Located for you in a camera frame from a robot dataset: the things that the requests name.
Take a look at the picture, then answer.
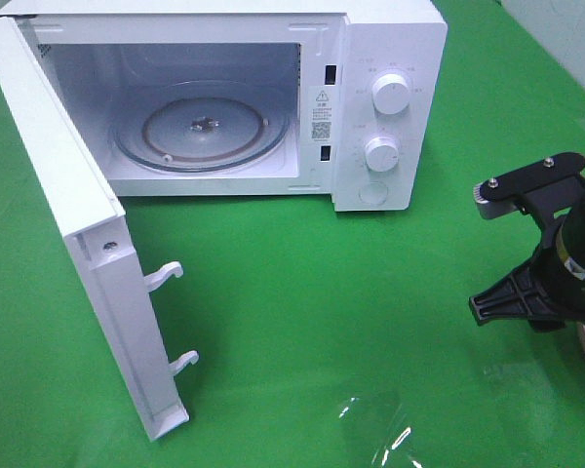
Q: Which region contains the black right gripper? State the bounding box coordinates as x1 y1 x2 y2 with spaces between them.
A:
468 214 585 332

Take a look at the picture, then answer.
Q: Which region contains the round door release button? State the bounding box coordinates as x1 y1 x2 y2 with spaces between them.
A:
359 181 389 206

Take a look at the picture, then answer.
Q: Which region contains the white microwave door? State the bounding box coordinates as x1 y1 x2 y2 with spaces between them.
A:
0 18 199 440

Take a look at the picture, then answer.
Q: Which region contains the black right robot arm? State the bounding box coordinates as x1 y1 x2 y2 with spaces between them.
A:
469 152 585 332

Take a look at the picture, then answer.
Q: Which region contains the upper white power knob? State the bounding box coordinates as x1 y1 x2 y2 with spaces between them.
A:
371 71 411 115

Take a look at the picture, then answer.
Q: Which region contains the white microwave oven body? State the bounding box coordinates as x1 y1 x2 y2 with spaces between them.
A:
0 1 448 212

